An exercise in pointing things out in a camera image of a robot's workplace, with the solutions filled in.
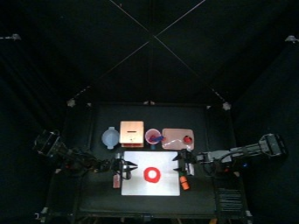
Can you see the black panel with white text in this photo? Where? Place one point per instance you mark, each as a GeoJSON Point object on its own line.
{"type": "Point", "coordinates": [230, 201]}

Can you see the wooden block with green circle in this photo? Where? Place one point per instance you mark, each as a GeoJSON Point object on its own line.
{"type": "Point", "coordinates": [117, 182]}

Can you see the small blue plastic piece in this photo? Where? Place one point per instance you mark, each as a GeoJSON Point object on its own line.
{"type": "Point", "coordinates": [153, 147]}

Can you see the small red toy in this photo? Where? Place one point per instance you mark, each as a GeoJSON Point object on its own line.
{"type": "Point", "coordinates": [189, 139]}

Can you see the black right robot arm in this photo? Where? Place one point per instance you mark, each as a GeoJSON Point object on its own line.
{"type": "Point", "coordinates": [241, 151]}

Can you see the wooden box with red drawer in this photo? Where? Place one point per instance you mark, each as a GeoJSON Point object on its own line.
{"type": "Point", "coordinates": [131, 129]}

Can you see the white rectangular board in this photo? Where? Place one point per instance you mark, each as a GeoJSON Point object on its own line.
{"type": "Point", "coordinates": [163, 186]}

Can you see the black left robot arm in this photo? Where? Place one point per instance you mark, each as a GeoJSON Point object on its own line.
{"type": "Point", "coordinates": [78, 159]}

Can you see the light wooden cutting board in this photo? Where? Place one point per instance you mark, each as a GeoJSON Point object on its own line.
{"type": "Point", "coordinates": [171, 134]}

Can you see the red plastic cup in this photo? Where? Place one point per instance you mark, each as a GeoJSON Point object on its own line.
{"type": "Point", "coordinates": [149, 135]}

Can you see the grey metal block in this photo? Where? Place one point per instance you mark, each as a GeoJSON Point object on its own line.
{"type": "Point", "coordinates": [110, 138]}

